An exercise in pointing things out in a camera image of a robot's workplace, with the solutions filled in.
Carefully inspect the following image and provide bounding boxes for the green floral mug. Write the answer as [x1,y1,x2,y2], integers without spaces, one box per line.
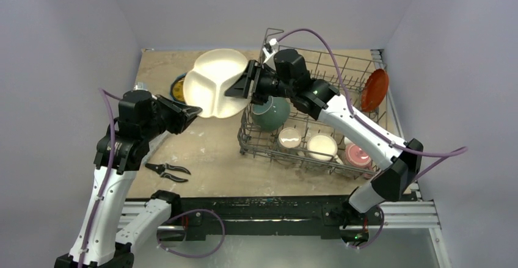
[306,134,344,165]

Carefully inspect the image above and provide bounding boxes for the orange red plate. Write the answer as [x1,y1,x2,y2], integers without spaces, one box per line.
[360,68,390,112]

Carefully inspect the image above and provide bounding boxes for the white scalloped teal bowl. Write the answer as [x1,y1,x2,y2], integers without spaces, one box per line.
[251,96,291,132]

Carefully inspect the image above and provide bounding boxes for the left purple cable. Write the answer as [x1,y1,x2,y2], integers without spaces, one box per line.
[76,88,122,268]

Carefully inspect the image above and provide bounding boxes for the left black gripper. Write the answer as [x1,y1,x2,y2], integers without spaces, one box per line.
[141,93,202,141]

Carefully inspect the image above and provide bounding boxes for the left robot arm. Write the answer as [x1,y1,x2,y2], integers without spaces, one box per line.
[54,89,202,267]

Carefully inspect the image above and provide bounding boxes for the grey wire dish rack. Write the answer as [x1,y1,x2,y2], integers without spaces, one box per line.
[238,48,386,179]

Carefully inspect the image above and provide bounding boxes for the black pruning shears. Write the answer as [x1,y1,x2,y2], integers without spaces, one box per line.
[144,163,191,183]

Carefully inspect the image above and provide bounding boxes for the yellow patterned plate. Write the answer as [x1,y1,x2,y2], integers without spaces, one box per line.
[173,78,186,104]

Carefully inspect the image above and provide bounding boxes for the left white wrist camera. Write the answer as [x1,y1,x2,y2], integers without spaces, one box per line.
[133,82,148,91]

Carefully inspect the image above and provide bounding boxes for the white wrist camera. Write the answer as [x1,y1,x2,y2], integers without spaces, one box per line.
[133,82,148,91]
[262,38,279,60]

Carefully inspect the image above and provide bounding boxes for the teal blue plate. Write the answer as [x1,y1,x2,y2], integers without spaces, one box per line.
[169,73,188,105]

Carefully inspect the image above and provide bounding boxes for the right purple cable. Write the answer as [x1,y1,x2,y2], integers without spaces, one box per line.
[277,27,469,251]

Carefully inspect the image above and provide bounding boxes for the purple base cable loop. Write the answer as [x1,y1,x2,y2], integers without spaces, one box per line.
[156,208,226,259]

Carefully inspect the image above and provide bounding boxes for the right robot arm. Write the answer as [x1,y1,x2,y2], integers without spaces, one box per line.
[225,49,423,223]

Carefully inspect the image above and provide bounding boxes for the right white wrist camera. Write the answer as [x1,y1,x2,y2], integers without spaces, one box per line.
[262,38,279,60]

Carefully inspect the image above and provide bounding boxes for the pink ghost mug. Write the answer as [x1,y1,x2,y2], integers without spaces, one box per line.
[340,143,373,171]

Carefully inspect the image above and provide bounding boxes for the cream divided plate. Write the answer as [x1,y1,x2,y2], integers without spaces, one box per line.
[183,48,249,119]

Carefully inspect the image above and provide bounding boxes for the clear plastic tray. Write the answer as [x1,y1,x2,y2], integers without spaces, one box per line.
[143,132,170,161]

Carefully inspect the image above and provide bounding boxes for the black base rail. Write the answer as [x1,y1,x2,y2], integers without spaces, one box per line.
[119,193,442,243]

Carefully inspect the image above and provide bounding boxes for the cream dragon mug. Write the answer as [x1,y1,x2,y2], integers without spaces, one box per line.
[277,128,304,156]

